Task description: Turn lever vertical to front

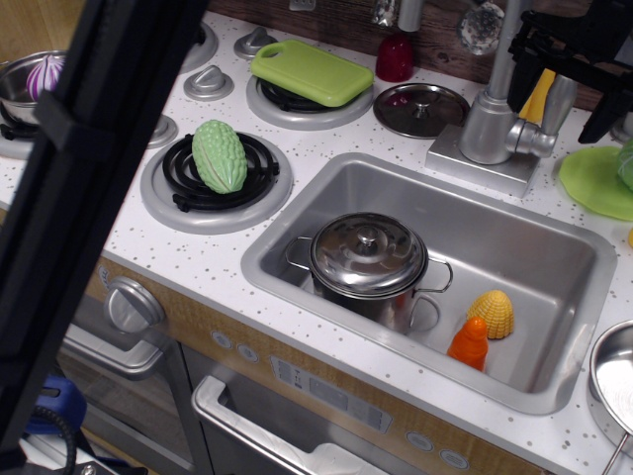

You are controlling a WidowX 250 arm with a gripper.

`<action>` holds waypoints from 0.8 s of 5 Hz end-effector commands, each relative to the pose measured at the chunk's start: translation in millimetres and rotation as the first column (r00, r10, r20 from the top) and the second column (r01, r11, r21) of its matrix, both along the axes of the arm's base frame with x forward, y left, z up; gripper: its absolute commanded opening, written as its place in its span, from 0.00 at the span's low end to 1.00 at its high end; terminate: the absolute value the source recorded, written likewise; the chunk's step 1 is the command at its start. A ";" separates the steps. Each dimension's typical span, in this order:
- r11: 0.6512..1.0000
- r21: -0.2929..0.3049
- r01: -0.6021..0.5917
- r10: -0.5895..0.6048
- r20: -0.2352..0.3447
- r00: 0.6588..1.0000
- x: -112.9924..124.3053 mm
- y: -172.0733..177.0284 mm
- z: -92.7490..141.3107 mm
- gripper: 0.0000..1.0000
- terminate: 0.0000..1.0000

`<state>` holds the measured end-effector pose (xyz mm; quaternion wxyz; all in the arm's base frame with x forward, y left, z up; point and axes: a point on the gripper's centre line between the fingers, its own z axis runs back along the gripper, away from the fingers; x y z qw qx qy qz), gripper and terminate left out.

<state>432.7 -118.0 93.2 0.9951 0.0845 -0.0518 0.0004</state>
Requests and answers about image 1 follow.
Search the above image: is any silver faucet lever handle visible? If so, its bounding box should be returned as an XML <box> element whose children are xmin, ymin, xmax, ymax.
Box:
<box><xmin>505</xmin><ymin>74</ymin><xmax>577</xmax><ymax>158</ymax></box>

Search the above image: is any green plastic plate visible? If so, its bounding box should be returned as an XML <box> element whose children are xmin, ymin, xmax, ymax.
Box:
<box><xmin>559</xmin><ymin>146</ymin><xmax>632</xmax><ymax>222</ymax></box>

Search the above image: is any silver toy faucet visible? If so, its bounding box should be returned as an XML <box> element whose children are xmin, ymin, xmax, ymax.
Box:
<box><xmin>425</xmin><ymin>1</ymin><xmax>542</xmax><ymax>198</ymax></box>

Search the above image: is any green cutting board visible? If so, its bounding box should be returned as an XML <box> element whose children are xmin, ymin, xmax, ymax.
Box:
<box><xmin>250</xmin><ymin>40</ymin><xmax>374</xmax><ymax>108</ymax></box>

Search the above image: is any dark red toy cup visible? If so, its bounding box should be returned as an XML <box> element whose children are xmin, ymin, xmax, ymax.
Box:
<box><xmin>375</xmin><ymin>33</ymin><xmax>413</xmax><ymax>83</ymax></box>

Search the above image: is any rear black stove burner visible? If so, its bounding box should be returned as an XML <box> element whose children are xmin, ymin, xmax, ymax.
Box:
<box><xmin>257</xmin><ymin>79</ymin><xmax>341</xmax><ymax>113</ymax></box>

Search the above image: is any yellow toy object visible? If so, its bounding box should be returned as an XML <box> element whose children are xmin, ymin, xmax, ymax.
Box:
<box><xmin>519</xmin><ymin>69</ymin><xmax>556</xmax><ymax>124</ymax></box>

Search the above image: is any steel pan at right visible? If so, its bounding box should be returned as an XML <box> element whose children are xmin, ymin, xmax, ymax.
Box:
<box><xmin>588</xmin><ymin>321</ymin><xmax>632</xmax><ymax>474</ymax></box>

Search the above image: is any silver dishwasher door handle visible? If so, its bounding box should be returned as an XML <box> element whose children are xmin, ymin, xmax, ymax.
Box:
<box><xmin>192</xmin><ymin>376</ymin><xmax>383</xmax><ymax>475</ymax></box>

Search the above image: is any black coiled cable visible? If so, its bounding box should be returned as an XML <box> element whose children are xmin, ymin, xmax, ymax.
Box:
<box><xmin>32</xmin><ymin>404</ymin><xmax>79</xmax><ymax>475</ymax></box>

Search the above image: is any orange toy bottle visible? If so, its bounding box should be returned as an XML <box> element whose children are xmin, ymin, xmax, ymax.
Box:
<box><xmin>446</xmin><ymin>317</ymin><xmax>489</xmax><ymax>372</ymax></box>

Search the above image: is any blue object below counter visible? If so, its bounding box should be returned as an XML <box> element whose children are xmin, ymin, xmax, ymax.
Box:
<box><xmin>26</xmin><ymin>375</ymin><xmax>87</xmax><ymax>434</ymax></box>

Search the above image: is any hanging silver utensil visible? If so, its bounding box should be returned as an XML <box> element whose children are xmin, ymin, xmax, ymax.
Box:
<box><xmin>372</xmin><ymin>0</ymin><xmax>399</xmax><ymax>28</ymax></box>

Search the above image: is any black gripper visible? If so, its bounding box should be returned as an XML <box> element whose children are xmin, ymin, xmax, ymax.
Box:
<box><xmin>507</xmin><ymin>1</ymin><xmax>632</xmax><ymax>144</ymax></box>

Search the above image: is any silver stove knob rear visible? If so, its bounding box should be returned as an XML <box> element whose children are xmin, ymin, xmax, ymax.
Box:
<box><xmin>233</xmin><ymin>27</ymin><xmax>278</xmax><ymax>60</ymax></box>

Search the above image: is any steel bowl on stove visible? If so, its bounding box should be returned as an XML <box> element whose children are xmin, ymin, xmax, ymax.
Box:
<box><xmin>1</xmin><ymin>50</ymin><xmax>66</xmax><ymax>125</ymax></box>

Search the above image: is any silver oven dial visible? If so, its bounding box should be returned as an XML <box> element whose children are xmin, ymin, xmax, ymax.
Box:
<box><xmin>104</xmin><ymin>276</ymin><xmax>165</xmax><ymax>333</ymax></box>

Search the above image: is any yellow toy corn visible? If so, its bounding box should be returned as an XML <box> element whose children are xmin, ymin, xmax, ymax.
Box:
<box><xmin>466</xmin><ymin>290</ymin><xmax>514</xmax><ymax>339</ymax></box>

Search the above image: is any black stove burner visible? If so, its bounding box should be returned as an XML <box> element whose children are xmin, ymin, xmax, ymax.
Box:
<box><xmin>159</xmin><ymin>133</ymin><xmax>281</xmax><ymax>213</ymax></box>
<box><xmin>257</xmin><ymin>79</ymin><xmax>341</xmax><ymax>113</ymax></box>
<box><xmin>1</xmin><ymin>106</ymin><xmax>39</xmax><ymax>141</ymax></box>

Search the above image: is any silver sink basin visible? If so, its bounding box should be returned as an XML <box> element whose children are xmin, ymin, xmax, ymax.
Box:
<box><xmin>241</xmin><ymin>152</ymin><xmax>617</xmax><ymax>415</ymax></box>

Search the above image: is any green toy bitter gourd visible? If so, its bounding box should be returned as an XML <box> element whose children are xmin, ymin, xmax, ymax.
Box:
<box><xmin>192</xmin><ymin>120</ymin><xmax>247</xmax><ymax>194</ymax></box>

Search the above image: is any green toy vegetable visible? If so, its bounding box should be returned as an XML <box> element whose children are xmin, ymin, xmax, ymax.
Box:
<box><xmin>616</xmin><ymin>140</ymin><xmax>633</xmax><ymax>191</ymax></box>

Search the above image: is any flat steel pot lid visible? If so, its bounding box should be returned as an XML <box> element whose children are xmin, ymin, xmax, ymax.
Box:
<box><xmin>373</xmin><ymin>83</ymin><xmax>470</xmax><ymax>139</ymax></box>

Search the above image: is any left black stove burner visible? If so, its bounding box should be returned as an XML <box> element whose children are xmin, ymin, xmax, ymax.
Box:
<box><xmin>1</xmin><ymin>106</ymin><xmax>39</xmax><ymax>141</ymax></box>

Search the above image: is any silver oven door handle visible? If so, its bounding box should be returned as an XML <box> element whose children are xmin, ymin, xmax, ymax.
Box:
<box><xmin>62</xmin><ymin>324</ymin><xmax>164</xmax><ymax>381</ymax></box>

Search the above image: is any purple white toy onion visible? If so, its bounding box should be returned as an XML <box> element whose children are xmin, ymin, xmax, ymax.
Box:
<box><xmin>26</xmin><ymin>54</ymin><xmax>65</xmax><ymax>102</ymax></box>

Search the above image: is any far left stove burner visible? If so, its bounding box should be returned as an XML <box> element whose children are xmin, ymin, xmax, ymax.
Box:
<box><xmin>188</xmin><ymin>24</ymin><xmax>207</xmax><ymax>54</ymax></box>

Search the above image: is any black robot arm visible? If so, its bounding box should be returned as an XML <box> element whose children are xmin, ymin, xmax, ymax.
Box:
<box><xmin>1</xmin><ymin>1</ymin><xmax>632</xmax><ymax>473</ymax></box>

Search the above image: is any silver stove knob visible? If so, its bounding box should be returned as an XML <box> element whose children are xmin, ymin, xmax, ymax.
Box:
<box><xmin>183</xmin><ymin>65</ymin><xmax>234</xmax><ymax>102</ymax></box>
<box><xmin>147</xmin><ymin>115</ymin><xmax>178</xmax><ymax>149</ymax></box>
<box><xmin>233</xmin><ymin>27</ymin><xmax>278</xmax><ymax>60</ymax></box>

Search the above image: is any silver stove knob front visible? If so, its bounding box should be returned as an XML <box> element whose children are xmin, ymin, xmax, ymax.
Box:
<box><xmin>147</xmin><ymin>115</ymin><xmax>178</xmax><ymax>149</ymax></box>

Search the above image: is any steel pot with lid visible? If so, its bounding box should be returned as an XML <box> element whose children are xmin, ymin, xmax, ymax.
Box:
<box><xmin>284</xmin><ymin>212</ymin><xmax>454</xmax><ymax>333</ymax></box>

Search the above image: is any front black stove burner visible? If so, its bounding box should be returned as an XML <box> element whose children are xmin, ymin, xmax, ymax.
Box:
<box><xmin>159</xmin><ymin>133</ymin><xmax>281</xmax><ymax>213</ymax></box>

